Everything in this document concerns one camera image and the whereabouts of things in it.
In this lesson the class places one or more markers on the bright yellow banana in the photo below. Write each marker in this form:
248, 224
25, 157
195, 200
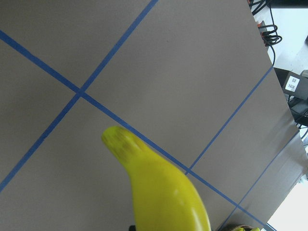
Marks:
164, 199

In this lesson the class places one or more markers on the brown paper table cover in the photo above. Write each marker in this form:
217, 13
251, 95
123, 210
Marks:
190, 77

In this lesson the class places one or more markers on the black power adapter with label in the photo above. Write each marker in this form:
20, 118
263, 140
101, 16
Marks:
296, 85

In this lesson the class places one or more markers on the black cable plugs cluster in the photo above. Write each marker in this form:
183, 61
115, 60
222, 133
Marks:
268, 32

